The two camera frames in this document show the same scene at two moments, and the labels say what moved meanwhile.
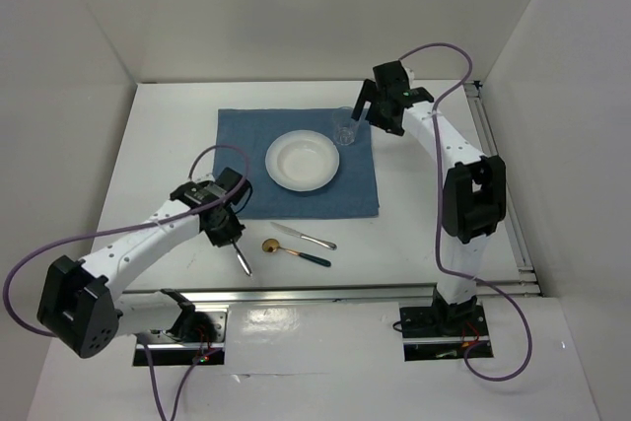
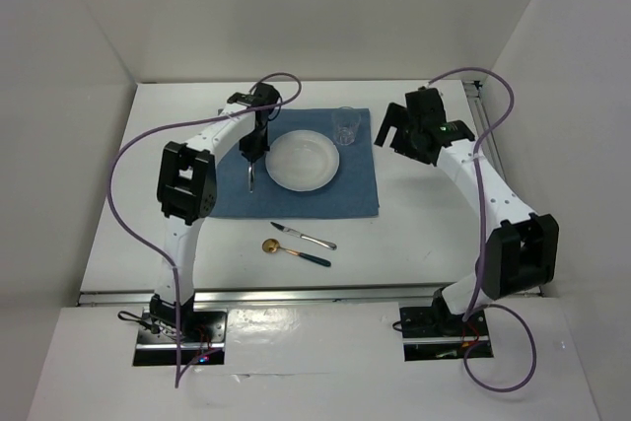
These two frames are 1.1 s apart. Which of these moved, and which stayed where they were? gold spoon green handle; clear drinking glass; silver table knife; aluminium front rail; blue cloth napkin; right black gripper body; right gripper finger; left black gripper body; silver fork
Moved: silver fork; right gripper finger; left black gripper body; right black gripper body
Stayed: blue cloth napkin; silver table knife; clear drinking glass; gold spoon green handle; aluminium front rail
